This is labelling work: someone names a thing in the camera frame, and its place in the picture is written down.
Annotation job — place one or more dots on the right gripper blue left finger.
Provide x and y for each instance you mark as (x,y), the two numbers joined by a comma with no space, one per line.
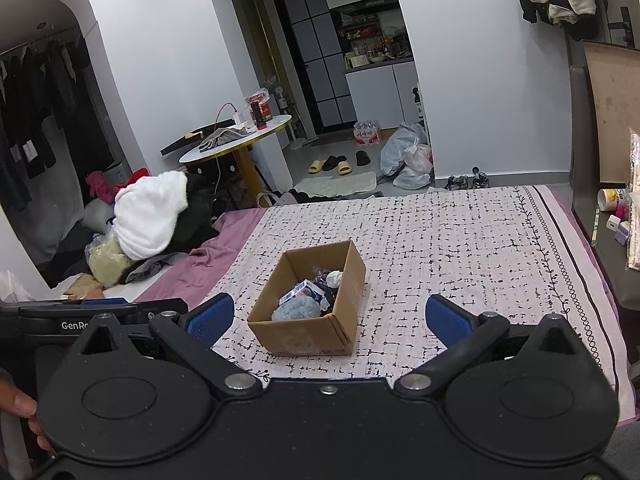
(210,320)

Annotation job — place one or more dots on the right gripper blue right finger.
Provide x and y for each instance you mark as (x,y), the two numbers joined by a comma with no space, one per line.
(447,321)

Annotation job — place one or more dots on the grey-blue plush toy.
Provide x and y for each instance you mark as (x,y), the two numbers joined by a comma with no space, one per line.
(299,308)

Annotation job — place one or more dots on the blue tissue pack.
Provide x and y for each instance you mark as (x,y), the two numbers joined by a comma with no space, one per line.
(307,288)

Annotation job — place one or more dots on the black beaded item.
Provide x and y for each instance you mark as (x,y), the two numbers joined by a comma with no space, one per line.
(320,276)

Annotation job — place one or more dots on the white soft item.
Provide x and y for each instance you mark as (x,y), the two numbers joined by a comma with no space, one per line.
(334,279)

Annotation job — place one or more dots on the left hand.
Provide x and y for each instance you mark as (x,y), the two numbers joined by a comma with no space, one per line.
(16,402)

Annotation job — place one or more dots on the pink bed sheet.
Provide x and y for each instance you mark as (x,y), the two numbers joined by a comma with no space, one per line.
(193,277)

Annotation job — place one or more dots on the patterned white bed blanket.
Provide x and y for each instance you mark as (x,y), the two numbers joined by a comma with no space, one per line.
(510,250)

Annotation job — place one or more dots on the cardboard box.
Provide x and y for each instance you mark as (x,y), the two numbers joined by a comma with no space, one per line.
(334,333)

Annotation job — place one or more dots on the white clothes pile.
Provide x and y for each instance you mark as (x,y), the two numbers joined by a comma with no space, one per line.
(146,213)

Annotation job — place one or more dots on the black dumbbells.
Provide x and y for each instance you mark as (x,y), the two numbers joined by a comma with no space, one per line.
(478,180)

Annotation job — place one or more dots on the white floor mat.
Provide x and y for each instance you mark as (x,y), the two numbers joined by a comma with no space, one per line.
(338,186)

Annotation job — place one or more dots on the white plastic bags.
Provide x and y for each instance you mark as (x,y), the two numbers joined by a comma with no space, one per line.
(407,159)

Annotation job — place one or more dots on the black slipper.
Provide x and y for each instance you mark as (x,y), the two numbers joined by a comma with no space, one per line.
(362,158)

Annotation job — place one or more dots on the round yellow-edged table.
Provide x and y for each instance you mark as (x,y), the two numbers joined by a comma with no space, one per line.
(257,153)

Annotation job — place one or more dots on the yellow slipper right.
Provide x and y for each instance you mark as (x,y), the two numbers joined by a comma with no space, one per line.
(344,168)

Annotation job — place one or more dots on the yellow slipper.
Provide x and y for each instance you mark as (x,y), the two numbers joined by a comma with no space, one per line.
(344,168)
(316,166)

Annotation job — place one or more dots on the yellow slipper left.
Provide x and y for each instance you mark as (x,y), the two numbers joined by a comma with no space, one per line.
(316,166)

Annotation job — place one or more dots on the white charger cube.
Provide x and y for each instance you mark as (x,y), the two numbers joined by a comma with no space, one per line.
(613,222)

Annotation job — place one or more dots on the purple small box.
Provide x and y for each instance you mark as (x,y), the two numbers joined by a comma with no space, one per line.
(622,233)

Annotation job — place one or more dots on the white yellow cup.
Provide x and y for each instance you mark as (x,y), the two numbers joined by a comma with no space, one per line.
(610,199)

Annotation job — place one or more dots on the water bottle pack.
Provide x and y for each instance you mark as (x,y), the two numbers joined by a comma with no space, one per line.
(366,133)

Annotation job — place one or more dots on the clear plastic package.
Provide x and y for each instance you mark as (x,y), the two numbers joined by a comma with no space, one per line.
(633,246)

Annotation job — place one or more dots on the red snack box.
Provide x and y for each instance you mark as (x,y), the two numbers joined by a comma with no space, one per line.
(259,100)

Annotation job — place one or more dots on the white kitchen cabinet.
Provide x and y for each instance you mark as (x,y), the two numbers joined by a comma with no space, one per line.
(384,93)

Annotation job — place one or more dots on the hanging dark clothes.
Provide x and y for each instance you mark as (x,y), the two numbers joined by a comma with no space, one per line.
(45,97)

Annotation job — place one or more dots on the brown wooden board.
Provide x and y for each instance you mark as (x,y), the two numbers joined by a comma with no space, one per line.
(614,77)

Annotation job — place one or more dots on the black framed glass door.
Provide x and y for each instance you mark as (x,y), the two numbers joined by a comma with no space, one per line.
(318,58)

